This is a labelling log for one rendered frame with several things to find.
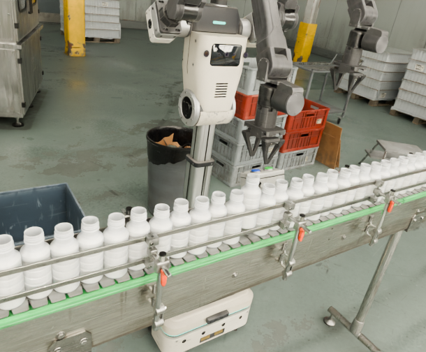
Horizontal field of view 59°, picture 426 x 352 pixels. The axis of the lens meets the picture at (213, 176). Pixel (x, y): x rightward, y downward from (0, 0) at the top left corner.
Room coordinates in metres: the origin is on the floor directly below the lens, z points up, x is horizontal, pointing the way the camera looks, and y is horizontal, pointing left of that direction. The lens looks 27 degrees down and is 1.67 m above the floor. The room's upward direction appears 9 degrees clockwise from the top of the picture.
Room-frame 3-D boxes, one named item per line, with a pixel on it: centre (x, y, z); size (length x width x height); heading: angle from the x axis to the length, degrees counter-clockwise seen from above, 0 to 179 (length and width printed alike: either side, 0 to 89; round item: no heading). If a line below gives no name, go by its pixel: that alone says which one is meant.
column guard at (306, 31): (10.97, -1.91, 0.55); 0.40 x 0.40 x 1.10; 36
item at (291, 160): (3.99, -0.77, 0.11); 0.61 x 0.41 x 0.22; 129
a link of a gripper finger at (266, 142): (0.96, -0.13, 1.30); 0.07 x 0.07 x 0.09; 36
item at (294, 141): (3.99, -0.77, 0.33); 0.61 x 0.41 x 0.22; 129
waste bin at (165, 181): (2.62, 0.31, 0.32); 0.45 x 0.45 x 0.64
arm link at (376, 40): (1.34, -0.43, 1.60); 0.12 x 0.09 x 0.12; 37
